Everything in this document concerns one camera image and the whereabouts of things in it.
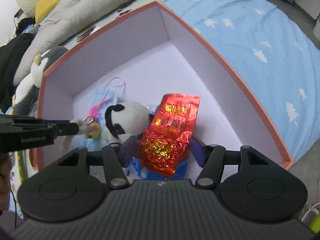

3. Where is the blue cartoon plastic bag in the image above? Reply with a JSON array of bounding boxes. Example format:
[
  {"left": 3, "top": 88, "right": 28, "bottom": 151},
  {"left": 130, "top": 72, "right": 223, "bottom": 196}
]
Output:
[{"left": 124, "top": 154, "right": 190, "bottom": 180}]

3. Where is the colourful keychain ball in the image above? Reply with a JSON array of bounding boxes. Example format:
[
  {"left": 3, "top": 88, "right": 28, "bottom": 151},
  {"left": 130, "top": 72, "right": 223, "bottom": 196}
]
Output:
[{"left": 84, "top": 116, "right": 101, "bottom": 139}]

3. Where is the small panda plush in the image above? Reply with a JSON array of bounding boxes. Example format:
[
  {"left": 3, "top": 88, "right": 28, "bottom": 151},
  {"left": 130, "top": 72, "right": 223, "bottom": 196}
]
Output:
[{"left": 101, "top": 101, "right": 154, "bottom": 145}]

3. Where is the red foil tea packet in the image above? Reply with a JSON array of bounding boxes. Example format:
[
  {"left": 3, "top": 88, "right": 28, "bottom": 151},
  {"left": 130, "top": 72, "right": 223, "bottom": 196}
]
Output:
[{"left": 137, "top": 94, "right": 200, "bottom": 177}]

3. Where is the blue face mask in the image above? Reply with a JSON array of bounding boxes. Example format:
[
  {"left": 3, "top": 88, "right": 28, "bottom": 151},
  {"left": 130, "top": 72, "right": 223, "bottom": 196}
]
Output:
[{"left": 84, "top": 76, "right": 126, "bottom": 151}]

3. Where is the grey white penguin plush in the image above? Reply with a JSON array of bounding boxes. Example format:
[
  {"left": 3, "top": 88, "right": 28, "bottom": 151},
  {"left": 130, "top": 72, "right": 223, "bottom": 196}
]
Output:
[{"left": 11, "top": 46, "right": 68, "bottom": 116}]

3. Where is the green embroidered massage stick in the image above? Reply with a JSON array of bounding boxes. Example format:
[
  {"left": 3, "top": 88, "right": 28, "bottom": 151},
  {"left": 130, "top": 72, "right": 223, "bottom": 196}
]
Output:
[{"left": 17, "top": 151, "right": 28, "bottom": 183}]

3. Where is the black clothing pile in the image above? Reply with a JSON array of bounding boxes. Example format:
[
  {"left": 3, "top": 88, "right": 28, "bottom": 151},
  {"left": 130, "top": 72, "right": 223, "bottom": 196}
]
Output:
[{"left": 0, "top": 18, "right": 35, "bottom": 113}]

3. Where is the pink cardboard box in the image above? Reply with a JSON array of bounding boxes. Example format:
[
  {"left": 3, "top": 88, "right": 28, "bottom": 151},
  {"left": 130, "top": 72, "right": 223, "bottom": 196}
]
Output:
[{"left": 37, "top": 2, "right": 293, "bottom": 169}]

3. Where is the fruit print sheet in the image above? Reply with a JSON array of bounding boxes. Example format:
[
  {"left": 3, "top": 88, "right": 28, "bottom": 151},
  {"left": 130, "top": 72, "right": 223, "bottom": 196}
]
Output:
[{"left": 4, "top": 0, "right": 161, "bottom": 221}]

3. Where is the blue tree print bedsheet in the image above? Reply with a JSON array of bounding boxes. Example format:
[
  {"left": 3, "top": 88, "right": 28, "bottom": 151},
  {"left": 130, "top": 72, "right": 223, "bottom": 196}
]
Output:
[{"left": 162, "top": 0, "right": 319, "bottom": 160}]

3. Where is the yellow cloth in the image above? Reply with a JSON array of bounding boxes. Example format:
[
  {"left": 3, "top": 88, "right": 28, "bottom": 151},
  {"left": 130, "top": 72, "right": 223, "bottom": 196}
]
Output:
[{"left": 35, "top": 0, "right": 60, "bottom": 24}]

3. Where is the grey quilt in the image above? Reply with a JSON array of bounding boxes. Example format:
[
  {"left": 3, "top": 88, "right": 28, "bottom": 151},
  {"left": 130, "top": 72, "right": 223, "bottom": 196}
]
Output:
[{"left": 13, "top": 0, "right": 131, "bottom": 86}]

